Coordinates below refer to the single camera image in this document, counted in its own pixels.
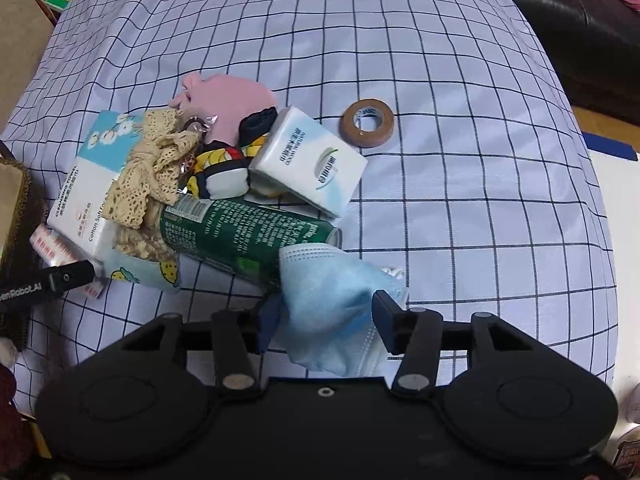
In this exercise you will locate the beige lace cloth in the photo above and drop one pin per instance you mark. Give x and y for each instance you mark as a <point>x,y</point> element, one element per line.
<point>152,169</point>

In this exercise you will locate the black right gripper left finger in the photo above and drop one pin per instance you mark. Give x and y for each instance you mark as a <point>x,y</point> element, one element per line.
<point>268,314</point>

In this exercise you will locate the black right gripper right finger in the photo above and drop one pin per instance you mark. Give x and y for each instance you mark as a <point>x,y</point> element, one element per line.
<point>393,323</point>

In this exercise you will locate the blue surgical face masks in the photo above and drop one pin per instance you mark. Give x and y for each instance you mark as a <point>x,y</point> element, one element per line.
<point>326,309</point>

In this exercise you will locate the blue white cleansing towel pack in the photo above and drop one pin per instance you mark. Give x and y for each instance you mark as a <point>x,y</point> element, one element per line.
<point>77,212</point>

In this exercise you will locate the white pocket tissue pack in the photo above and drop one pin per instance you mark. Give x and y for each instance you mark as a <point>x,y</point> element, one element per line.
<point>308,161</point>

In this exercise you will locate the brown tape roll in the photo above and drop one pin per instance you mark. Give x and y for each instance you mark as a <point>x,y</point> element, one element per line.
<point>368,123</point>

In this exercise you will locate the blue white checkered sheet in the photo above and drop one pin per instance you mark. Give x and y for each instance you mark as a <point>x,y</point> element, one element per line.
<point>485,196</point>

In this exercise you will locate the green drink can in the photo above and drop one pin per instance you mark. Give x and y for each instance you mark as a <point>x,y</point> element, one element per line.
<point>240,237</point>

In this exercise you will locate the black leather sofa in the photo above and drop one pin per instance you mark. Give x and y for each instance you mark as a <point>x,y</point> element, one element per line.
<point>593,46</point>

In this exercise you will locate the pink soft toy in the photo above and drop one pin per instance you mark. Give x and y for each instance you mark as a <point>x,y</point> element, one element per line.
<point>228,99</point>

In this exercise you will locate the woven basket with floral liner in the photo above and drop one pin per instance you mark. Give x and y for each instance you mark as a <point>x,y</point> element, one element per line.
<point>22,207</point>

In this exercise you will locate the white toilet paper roll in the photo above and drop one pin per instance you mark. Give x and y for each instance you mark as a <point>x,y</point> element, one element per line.
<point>55,250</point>

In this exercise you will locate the herb sachet with blue top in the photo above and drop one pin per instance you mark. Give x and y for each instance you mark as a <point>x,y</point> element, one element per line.
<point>142,257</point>

